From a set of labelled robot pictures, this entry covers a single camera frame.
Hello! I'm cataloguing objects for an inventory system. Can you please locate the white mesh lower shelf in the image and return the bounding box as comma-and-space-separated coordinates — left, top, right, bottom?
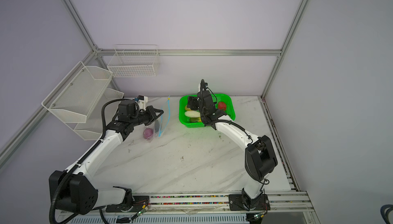
73, 88, 124, 141

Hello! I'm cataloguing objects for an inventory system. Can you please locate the aluminium front rail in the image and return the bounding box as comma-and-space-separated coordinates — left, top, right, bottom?
59, 191, 315, 217

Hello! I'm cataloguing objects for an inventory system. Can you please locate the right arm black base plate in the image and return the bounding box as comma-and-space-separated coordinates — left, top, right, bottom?
228, 193, 271, 211

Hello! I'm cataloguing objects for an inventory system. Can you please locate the white wire wall basket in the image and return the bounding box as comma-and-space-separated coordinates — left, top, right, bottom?
107, 44, 161, 78

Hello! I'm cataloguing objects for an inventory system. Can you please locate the white mesh shelf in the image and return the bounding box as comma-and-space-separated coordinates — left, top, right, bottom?
73, 88, 124, 141
42, 62, 113, 123

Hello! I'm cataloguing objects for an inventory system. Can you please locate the green plastic basket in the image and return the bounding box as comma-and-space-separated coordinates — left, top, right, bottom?
179, 94, 236, 128

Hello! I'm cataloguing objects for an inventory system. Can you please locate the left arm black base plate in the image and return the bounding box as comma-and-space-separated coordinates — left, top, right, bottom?
105, 195, 150, 213

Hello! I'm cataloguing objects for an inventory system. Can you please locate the red toy pepper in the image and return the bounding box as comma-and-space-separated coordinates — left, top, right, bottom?
218, 101, 227, 111

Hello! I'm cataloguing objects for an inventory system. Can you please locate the purple toy onion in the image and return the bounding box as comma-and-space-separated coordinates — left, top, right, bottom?
143, 127, 155, 140

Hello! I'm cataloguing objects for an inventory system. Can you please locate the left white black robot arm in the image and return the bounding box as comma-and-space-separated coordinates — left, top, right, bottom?
49, 96, 164, 223

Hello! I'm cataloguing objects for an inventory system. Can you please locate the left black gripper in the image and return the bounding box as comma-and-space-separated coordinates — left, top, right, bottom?
130, 106, 164, 127

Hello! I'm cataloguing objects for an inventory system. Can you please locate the white mesh upper shelf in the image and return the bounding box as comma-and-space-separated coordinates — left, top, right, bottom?
42, 62, 113, 123

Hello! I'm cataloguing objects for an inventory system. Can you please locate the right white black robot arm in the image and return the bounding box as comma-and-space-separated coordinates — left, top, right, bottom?
187, 89, 278, 210

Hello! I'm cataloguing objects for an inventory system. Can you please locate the clear zip bag blue zipper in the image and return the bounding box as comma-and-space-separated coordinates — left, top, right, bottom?
143, 97, 171, 142

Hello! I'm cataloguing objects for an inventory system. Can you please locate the yellow green toy corn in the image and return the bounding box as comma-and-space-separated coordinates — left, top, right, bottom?
189, 117, 202, 123

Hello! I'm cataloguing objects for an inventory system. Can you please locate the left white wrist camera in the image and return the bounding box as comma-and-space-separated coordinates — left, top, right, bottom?
135, 95, 148, 110

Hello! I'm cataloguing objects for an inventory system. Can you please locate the white toy radish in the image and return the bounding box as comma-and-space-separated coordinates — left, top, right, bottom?
184, 110, 201, 118

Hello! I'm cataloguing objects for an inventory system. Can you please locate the black corrugated cable left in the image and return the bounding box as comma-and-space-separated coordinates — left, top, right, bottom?
48, 97, 136, 224

